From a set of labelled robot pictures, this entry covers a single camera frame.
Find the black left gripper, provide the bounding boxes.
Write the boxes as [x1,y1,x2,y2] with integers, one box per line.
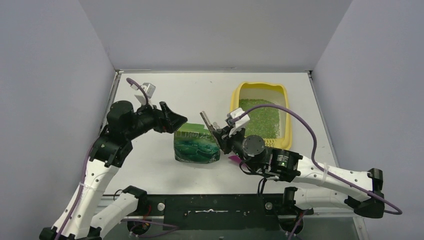
[125,99,187,140]

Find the magenta plastic scoop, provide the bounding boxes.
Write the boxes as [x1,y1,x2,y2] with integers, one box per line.
[228,155,242,164]

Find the green cat litter bag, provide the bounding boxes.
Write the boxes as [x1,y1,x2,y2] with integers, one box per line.
[173,123,221,164]

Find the yellow litter box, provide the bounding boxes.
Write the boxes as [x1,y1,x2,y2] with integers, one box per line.
[230,82,293,150]

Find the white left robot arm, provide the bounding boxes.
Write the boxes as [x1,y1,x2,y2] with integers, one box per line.
[39,100,188,240]

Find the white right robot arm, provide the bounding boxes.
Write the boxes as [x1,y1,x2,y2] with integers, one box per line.
[211,126,385,219]

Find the green litter granules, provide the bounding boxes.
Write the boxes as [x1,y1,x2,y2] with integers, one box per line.
[239,99,280,139]

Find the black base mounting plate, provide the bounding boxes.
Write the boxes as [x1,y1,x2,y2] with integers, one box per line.
[130,193,302,231]

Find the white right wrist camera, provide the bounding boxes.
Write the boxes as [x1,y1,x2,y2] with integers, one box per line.
[226,107,251,137]

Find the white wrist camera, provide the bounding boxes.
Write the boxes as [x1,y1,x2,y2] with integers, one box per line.
[134,82,156,106]
[226,107,251,137]

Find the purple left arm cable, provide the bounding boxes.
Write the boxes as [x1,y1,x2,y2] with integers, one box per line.
[54,77,180,240]

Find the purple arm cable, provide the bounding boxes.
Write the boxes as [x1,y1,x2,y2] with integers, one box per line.
[54,77,180,240]
[235,104,403,240]

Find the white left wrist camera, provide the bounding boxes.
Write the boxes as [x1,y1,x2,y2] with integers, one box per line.
[134,82,156,106]

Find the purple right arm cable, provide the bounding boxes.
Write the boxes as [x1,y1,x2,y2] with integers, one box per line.
[235,104,403,240]

